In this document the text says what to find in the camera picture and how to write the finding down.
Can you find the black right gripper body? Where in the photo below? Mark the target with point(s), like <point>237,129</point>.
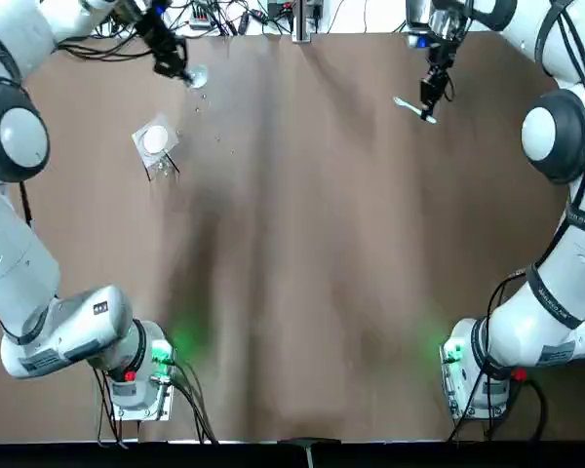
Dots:
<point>441,61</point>

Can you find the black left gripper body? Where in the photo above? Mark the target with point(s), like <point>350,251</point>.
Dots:
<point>161,39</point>

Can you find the small pale green spoon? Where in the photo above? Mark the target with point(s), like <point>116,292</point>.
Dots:
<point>404,103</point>

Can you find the small white crucible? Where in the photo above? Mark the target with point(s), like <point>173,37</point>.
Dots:
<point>200,77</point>

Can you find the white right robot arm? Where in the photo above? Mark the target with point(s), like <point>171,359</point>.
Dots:
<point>551,131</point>

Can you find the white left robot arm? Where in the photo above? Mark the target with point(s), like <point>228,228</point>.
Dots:
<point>24,273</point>

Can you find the grey hub red plugs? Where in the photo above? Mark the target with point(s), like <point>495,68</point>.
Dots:
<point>198,17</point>

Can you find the white round ceramic disc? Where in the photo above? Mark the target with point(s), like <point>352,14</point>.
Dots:
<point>157,139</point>

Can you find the aluminium camera post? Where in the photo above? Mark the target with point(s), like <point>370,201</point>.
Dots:
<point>306,24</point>

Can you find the thin aluminium post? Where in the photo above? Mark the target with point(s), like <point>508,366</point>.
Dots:
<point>311,451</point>

